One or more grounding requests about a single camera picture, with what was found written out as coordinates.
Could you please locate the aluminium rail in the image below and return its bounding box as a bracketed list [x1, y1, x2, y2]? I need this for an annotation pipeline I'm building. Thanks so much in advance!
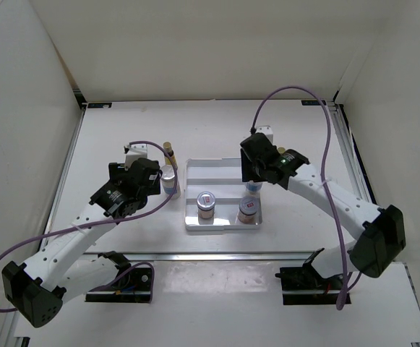
[321, 104, 382, 223]
[39, 250, 351, 262]
[27, 104, 82, 236]

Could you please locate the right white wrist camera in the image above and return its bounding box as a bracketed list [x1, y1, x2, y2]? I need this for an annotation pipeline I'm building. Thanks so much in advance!
[256, 125, 274, 144]

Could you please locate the white divided organizer tray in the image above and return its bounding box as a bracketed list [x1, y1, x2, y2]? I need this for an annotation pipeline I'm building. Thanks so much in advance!
[184, 158, 262, 234]

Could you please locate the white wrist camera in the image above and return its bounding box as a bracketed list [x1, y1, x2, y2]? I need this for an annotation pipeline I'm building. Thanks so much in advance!
[124, 143, 148, 168]
[256, 125, 274, 144]

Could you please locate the aluminium left rail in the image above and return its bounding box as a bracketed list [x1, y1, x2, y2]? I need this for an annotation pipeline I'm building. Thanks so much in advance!
[27, 104, 82, 236]

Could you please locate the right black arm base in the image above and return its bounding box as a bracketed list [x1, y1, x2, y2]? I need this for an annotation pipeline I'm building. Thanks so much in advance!
[275, 248, 344, 306]

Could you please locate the aluminium front rail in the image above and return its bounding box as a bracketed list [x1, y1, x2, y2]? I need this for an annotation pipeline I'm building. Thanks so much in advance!
[39, 250, 351, 262]

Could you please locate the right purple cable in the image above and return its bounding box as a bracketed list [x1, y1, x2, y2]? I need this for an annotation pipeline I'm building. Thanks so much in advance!
[249, 85, 363, 312]

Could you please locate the blue label shaker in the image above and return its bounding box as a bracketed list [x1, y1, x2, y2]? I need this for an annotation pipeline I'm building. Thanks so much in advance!
[245, 181, 263, 198]
[160, 165, 180, 199]

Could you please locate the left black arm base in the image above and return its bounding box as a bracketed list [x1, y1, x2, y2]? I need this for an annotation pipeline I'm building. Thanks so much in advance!
[85, 252, 155, 304]

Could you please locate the white lid jar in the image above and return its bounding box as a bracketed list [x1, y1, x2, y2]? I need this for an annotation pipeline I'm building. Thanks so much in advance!
[196, 191, 216, 222]
[237, 196, 260, 224]

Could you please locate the aluminium right rail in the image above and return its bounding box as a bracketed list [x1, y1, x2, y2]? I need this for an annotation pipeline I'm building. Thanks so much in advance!
[321, 104, 382, 223]

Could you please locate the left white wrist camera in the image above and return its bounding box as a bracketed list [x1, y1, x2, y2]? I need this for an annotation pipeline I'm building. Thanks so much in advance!
[124, 143, 148, 168]

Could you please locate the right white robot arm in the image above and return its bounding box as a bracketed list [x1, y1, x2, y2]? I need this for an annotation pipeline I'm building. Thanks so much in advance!
[241, 132, 406, 289]

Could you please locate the left yellow label sauce bottle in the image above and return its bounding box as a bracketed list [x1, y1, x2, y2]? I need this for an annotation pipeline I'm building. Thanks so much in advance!
[163, 142, 178, 168]

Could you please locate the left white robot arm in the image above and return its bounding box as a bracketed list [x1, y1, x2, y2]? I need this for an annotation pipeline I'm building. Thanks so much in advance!
[2, 158, 162, 328]

